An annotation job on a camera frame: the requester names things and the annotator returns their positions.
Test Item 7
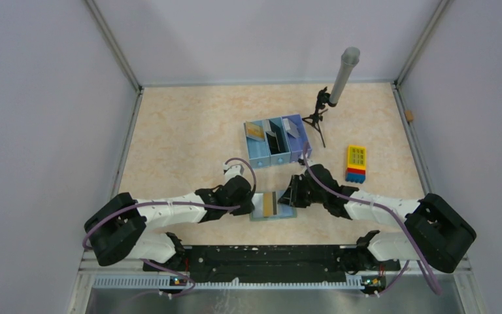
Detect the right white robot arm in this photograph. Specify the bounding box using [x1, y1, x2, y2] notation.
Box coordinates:
[278, 164, 477, 273]

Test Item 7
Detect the light blue card tray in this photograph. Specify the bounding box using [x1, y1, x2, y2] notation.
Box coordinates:
[246, 121, 271, 169]

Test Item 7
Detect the middle blue card tray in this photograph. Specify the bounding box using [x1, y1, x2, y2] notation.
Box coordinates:
[262, 117, 291, 166]

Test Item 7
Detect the purple card tray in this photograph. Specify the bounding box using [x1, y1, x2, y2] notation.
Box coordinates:
[282, 114, 312, 163]

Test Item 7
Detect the coloured toy brick block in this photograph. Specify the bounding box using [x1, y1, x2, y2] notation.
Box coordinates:
[344, 145, 367, 184]

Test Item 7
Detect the gold credit card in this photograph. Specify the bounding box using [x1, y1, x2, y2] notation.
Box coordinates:
[262, 192, 278, 217]
[244, 122, 265, 141]

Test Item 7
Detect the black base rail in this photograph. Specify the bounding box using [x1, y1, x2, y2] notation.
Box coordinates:
[165, 245, 401, 283]

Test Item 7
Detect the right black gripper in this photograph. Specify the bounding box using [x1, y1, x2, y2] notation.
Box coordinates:
[278, 175, 326, 208]

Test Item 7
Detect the small brown wall piece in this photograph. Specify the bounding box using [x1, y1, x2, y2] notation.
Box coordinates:
[403, 110, 414, 123]

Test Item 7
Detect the grey cylinder on tripod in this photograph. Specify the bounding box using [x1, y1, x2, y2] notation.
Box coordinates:
[328, 46, 360, 107]

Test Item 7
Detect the green leather card holder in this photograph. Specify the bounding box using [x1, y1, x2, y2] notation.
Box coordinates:
[249, 191, 297, 222]

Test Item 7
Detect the black credit card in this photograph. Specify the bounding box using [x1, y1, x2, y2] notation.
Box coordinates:
[266, 131, 286, 154]

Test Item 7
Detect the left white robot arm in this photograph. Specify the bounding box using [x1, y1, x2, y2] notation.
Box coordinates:
[82, 162, 256, 271]

